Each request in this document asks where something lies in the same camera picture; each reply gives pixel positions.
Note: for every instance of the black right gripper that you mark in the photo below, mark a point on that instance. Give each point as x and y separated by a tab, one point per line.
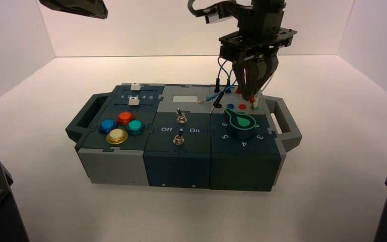
260	25

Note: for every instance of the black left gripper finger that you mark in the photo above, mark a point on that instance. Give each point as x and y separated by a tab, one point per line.
80	7

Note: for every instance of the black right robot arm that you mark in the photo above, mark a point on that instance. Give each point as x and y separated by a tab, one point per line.
268	3

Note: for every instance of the blue banana socket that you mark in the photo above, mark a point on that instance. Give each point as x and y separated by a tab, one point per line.
230	106

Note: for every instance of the green rotary dial knob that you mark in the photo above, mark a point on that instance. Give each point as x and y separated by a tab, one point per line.
242	126

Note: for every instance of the grey display screen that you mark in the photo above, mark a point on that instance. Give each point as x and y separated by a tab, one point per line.
184	99

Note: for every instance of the white slider knob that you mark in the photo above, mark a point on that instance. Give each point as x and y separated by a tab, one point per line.
133	101
135	87

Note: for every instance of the red round push button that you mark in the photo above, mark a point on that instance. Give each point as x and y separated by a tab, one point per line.
125	117

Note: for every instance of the dark teal grey task box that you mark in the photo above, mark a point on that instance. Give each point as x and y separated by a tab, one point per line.
176	167

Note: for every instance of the blue round push button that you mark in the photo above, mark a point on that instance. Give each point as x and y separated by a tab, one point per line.
107	126

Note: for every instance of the green round push button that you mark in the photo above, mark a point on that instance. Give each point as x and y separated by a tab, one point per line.
135	127

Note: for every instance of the yellow round push button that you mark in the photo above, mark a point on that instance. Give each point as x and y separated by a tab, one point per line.
117	136

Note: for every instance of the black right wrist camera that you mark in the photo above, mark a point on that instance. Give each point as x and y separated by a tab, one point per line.
222	10

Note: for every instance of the metal toggle switch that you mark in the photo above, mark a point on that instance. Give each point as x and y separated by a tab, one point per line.
178	139
180	117

